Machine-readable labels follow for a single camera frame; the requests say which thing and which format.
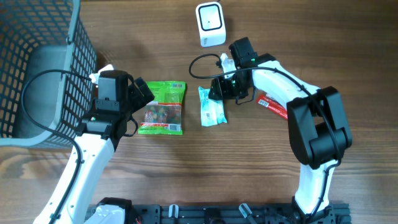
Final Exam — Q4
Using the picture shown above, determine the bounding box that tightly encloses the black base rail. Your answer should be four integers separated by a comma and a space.
83, 202, 352, 224

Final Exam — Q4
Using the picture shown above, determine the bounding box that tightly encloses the white barcode scanner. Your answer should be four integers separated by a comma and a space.
195, 1, 226, 47

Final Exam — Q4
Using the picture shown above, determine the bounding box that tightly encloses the teal snack packet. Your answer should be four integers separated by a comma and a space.
198, 86, 227, 127

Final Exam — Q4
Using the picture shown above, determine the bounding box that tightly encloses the red stick sachet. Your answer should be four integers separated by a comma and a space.
256, 93, 288, 119

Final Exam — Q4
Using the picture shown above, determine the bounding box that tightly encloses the green candy bag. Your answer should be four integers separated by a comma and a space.
138, 81, 186, 135

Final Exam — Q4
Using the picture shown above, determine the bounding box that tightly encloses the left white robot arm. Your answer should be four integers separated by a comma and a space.
34, 70, 154, 223

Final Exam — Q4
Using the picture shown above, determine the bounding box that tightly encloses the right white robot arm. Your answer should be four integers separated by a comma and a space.
209, 37, 353, 223

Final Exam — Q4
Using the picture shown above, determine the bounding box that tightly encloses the grey plastic mesh basket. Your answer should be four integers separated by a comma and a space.
1, 0, 97, 148

